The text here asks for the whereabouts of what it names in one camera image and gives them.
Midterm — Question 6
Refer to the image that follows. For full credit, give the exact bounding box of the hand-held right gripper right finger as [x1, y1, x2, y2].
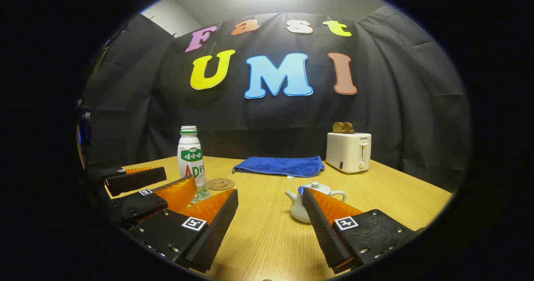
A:
[302, 187, 418, 275]

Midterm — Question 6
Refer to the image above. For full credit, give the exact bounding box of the blue towel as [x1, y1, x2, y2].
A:
[232, 156, 325, 178]

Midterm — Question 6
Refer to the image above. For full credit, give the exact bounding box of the white water bottle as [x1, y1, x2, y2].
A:
[177, 126, 210, 203]

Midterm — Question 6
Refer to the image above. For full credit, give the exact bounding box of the round wooden coaster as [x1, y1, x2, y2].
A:
[207, 178, 235, 191]

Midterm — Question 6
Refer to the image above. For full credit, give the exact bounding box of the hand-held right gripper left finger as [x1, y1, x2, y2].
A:
[126, 188, 239, 273]

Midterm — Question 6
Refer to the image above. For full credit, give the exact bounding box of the white toaster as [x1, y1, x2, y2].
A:
[326, 132, 372, 174]

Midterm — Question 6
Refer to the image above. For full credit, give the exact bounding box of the white blue-patterned teacup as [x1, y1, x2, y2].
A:
[285, 187, 347, 223]

